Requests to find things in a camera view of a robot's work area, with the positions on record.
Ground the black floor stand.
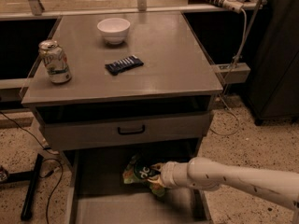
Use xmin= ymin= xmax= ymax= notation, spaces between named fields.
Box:
xmin=0 ymin=154 xmax=43 ymax=221

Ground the white cable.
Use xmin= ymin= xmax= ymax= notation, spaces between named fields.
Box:
xmin=209 ymin=7 xmax=249 ymax=137

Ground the grey drawer cabinet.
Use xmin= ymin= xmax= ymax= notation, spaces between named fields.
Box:
xmin=21 ymin=10 xmax=224 ymax=161

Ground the dark blue snack bar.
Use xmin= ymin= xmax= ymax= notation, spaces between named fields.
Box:
xmin=105 ymin=55 xmax=144 ymax=76

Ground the upper grey drawer with handle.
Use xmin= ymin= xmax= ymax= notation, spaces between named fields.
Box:
xmin=40 ymin=111 xmax=213 ymax=150

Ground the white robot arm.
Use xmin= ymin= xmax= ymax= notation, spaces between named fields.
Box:
xmin=149 ymin=157 xmax=299 ymax=224

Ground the open lower grey drawer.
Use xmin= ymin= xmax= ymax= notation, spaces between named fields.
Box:
xmin=65 ymin=139 xmax=213 ymax=224

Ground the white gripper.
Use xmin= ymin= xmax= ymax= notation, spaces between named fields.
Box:
xmin=149 ymin=161 xmax=190 ymax=188

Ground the white ceramic bowl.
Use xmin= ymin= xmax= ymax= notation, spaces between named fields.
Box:
xmin=97 ymin=18 xmax=131 ymax=45

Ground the grey power box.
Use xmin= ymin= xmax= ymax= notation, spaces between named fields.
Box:
xmin=211 ymin=63 xmax=250 ymax=86

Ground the green white soda can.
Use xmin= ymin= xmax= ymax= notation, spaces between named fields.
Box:
xmin=38 ymin=40 xmax=72 ymax=84

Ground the green rice chip bag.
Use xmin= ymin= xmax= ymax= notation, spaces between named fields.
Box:
xmin=122 ymin=154 xmax=165 ymax=197

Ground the black floor cable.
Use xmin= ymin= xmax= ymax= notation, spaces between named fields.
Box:
xmin=0 ymin=110 xmax=64 ymax=224

